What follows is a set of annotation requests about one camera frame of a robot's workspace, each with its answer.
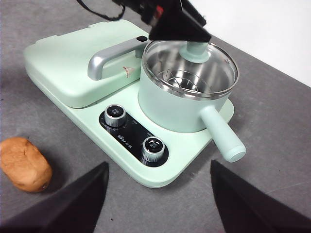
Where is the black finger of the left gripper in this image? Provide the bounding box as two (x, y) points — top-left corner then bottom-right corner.
(182, 0), (207, 26)
(148, 0), (212, 44)

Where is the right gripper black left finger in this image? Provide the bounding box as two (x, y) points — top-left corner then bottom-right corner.
(0, 161), (109, 233)

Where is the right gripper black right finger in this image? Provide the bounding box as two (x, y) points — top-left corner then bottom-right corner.
(210, 159), (311, 233)

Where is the glass lid with green knob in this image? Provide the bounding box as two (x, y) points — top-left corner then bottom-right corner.
(142, 38), (240, 98)

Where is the brown potato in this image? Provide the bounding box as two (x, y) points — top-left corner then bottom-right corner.
(0, 137), (53, 193)

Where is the green breakfast machine base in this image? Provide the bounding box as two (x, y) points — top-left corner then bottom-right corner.
(23, 19), (235, 189)

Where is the silver control knob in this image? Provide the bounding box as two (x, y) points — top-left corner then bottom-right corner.
(142, 136), (166, 162)
(104, 104), (127, 127)

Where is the black cable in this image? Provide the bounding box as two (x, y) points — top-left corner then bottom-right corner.
(76, 0), (126, 21)

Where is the green pot with straight handle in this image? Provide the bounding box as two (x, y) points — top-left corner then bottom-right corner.
(138, 41), (246, 163)

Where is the green griddle cover, silver handle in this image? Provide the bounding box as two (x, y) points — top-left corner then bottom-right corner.
(23, 19), (156, 109)

